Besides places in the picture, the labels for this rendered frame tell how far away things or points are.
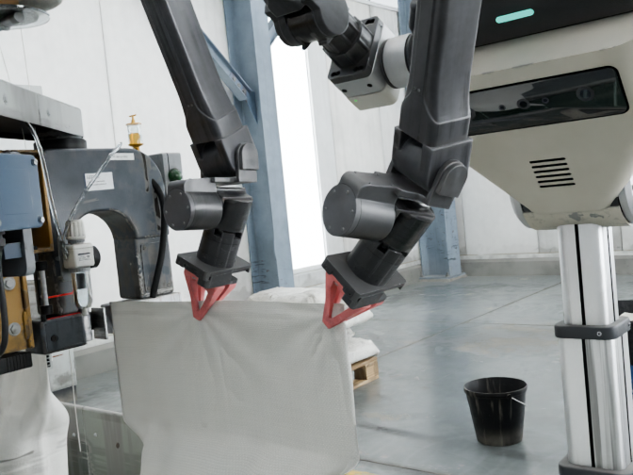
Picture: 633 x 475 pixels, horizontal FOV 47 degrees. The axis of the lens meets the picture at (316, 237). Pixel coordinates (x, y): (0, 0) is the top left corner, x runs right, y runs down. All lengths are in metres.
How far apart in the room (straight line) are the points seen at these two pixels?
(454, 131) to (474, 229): 9.03
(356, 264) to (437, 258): 8.99
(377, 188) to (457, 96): 0.12
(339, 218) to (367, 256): 0.09
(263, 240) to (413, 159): 6.47
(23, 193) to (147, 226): 0.45
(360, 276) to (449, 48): 0.28
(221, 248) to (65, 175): 0.35
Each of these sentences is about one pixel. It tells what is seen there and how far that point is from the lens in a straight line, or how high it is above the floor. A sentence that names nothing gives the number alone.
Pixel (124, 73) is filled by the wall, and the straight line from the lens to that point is 6.54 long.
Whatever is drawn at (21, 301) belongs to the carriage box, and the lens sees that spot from 1.24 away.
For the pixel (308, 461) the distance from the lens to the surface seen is 1.01.
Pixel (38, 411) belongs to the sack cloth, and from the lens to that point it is 1.52.
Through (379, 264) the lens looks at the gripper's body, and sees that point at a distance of 0.84.
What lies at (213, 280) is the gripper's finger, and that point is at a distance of 1.04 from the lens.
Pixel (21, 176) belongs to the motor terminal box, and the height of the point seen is 1.28.
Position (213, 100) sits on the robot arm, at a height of 1.36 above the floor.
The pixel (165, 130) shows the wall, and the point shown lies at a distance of 6.69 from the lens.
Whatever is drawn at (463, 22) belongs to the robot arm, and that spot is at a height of 1.37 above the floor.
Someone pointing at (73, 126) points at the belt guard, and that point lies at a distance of 1.32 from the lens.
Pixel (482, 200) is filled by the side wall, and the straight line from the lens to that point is 9.73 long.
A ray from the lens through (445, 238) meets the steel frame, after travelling 9.74.
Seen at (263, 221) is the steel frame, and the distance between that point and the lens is 7.22.
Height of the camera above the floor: 1.21
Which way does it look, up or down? 3 degrees down
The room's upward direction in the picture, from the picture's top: 6 degrees counter-clockwise
